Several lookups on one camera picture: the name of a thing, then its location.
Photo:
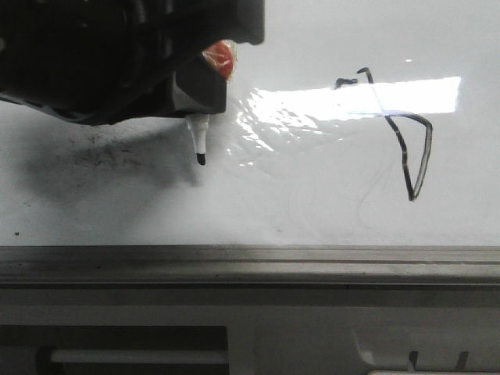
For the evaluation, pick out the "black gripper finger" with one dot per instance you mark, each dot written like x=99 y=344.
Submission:
x=240 y=21

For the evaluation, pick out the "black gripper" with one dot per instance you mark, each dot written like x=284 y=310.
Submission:
x=103 y=62

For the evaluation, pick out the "white black whiteboard marker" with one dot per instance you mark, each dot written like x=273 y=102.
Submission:
x=198 y=126

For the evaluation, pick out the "red magnet taped to marker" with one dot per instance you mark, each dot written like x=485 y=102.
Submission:
x=222 y=56

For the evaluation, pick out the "grey whiteboard tray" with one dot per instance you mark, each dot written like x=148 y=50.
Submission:
x=237 y=309

